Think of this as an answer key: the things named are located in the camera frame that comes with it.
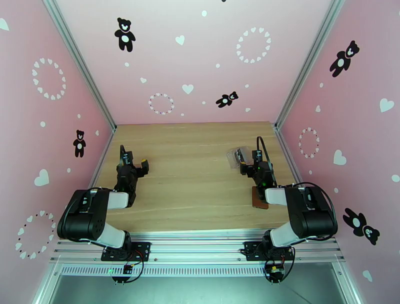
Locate clear acrylic card box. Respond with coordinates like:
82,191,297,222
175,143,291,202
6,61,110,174
226,146,252,171

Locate brown leather card holder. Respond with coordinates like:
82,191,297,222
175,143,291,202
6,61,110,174
251,185,270,210

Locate perforated grey metal panel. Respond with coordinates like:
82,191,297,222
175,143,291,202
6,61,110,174
32,262,365,304

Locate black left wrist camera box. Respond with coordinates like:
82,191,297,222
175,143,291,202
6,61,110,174
120,150,135,168

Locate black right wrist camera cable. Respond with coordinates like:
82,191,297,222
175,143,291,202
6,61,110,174
256,135,277,185

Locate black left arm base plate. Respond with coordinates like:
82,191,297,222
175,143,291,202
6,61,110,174
100,241,152,262

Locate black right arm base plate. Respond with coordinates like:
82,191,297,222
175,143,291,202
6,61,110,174
243,241,295,262

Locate aluminium mounting rail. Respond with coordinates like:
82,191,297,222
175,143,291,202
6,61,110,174
49,229,346,264

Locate left arm power connector wires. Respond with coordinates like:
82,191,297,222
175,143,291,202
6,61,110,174
111,249,145,286

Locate arm power connector wires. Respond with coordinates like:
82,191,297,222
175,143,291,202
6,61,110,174
263,246,296,285
111,249,145,286

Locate right arm power connector wires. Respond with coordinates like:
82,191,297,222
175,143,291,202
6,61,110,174
263,246,296,285

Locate aluminium frame post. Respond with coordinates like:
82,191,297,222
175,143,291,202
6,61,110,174
42,0,117,134
274,0,348,131

